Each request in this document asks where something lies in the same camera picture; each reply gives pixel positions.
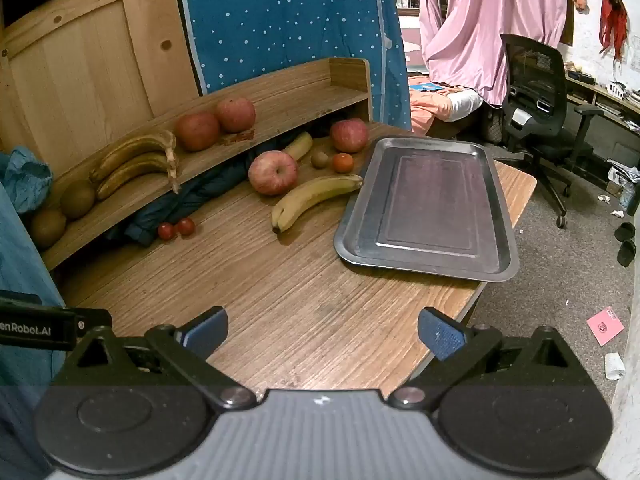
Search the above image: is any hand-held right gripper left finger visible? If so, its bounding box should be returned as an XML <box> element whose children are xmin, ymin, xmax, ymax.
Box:
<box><xmin>50</xmin><ymin>306</ymin><xmax>258</xmax><ymax>410</ymax></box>

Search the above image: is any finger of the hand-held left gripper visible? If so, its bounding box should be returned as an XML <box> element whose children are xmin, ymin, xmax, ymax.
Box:
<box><xmin>0</xmin><ymin>290</ymin><xmax>44</xmax><ymax>306</ymax></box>
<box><xmin>75</xmin><ymin>309</ymin><xmax>114</xmax><ymax>337</ymax></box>

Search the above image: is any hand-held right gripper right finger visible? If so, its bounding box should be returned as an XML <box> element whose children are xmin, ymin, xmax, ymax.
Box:
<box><xmin>387</xmin><ymin>306</ymin><xmax>596</xmax><ymax>410</ymax></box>

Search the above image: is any metal tray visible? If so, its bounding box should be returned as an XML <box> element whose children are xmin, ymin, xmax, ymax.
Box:
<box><xmin>333</xmin><ymin>136</ymin><xmax>520</xmax><ymax>283</ymax></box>

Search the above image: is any large yellow banana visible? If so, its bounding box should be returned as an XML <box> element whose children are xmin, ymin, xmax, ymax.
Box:
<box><xmin>271</xmin><ymin>173</ymin><xmax>364</xmax><ymax>234</ymax></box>

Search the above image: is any pale striped red apple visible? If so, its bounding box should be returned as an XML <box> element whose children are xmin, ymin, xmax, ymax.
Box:
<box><xmin>248</xmin><ymin>151</ymin><xmax>299</xmax><ymax>197</ymax></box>

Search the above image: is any small yellow banana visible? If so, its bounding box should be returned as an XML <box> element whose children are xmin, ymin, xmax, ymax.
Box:
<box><xmin>281</xmin><ymin>131</ymin><xmax>314</xmax><ymax>162</ymax></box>

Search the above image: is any deep red apple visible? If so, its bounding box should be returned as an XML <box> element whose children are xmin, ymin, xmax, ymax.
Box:
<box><xmin>330</xmin><ymin>118</ymin><xmax>370</xmax><ymax>154</ymax></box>

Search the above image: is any large brown kiwi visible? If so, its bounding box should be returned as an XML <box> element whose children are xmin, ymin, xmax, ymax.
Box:
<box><xmin>60</xmin><ymin>180</ymin><xmax>97</xmax><ymax>220</ymax></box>
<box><xmin>27</xmin><ymin>207</ymin><xmax>67</xmax><ymax>250</ymax></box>

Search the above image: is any teal crumpled cloth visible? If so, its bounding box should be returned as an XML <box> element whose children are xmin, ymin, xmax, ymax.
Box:
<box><xmin>0</xmin><ymin>147</ymin><xmax>53</xmax><ymax>211</ymax></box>

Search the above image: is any dark blue jacket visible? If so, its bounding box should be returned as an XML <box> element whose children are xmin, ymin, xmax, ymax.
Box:
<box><xmin>105</xmin><ymin>130</ymin><xmax>321</xmax><ymax>247</ymax></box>

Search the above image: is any pink card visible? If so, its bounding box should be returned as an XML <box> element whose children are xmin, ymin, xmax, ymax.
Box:
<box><xmin>586</xmin><ymin>305</ymin><xmax>626</xmax><ymax>347</ymax></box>

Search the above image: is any white crumpled paper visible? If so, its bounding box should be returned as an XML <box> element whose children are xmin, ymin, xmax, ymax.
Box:
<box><xmin>604</xmin><ymin>352</ymin><xmax>626</xmax><ymax>381</ymax></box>

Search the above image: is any dark red shelf apple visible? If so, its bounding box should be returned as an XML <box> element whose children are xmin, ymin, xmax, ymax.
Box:
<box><xmin>175</xmin><ymin>112</ymin><xmax>221</xmax><ymax>152</ymax></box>

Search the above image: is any pinkish red shelf apple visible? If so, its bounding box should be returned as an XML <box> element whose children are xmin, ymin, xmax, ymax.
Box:
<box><xmin>216</xmin><ymin>97</ymin><xmax>257</xmax><ymax>134</ymax></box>

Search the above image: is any orange blanket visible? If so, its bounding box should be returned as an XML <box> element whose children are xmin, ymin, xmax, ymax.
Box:
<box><xmin>407</xmin><ymin>72</ymin><xmax>486</xmax><ymax>136</ymax></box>

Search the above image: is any white pillow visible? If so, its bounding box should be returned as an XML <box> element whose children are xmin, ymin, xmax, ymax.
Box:
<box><xmin>450</xmin><ymin>87</ymin><xmax>484</xmax><ymax>123</ymax></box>

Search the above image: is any wooden panel cabinet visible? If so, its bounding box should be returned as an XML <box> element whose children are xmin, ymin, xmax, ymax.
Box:
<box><xmin>0</xmin><ymin>0</ymin><xmax>201</xmax><ymax>156</ymax></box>

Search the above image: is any crumpled plastic bag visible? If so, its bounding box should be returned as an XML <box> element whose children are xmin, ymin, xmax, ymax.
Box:
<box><xmin>606</xmin><ymin>160</ymin><xmax>640</xmax><ymax>187</ymax></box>

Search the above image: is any wooden desk shelf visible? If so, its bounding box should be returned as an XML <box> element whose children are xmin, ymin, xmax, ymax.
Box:
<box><xmin>27</xmin><ymin>57</ymin><xmax>372</xmax><ymax>271</ymax></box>

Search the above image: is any black office chair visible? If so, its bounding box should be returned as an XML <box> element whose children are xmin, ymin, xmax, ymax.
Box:
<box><xmin>492</xmin><ymin>33</ymin><xmax>606</xmax><ymax>228</ymax></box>

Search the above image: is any low wooden shelf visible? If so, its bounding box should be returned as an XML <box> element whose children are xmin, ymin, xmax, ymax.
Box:
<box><xmin>562</xmin><ymin>60</ymin><xmax>640</xmax><ymax>136</ymax></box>

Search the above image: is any blue dotted fabric wardrobe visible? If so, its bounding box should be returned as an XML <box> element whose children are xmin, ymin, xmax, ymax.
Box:
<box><xmin>174</xmin><ymin>0</ymin><xmax>413</xmax><ymax>131</ymax></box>

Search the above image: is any pink curtain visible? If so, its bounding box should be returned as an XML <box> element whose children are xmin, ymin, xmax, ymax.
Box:
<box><xmin>405</xmin><ymin>0</ymin><xmax>573</xmax><ymax>106</ymax></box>

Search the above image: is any red wall decoration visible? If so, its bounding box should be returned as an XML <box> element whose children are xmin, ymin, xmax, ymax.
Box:
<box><xmin>598</xmin><ymin>0</ymin><xmax>628</xmax><ymax>58</ymax></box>

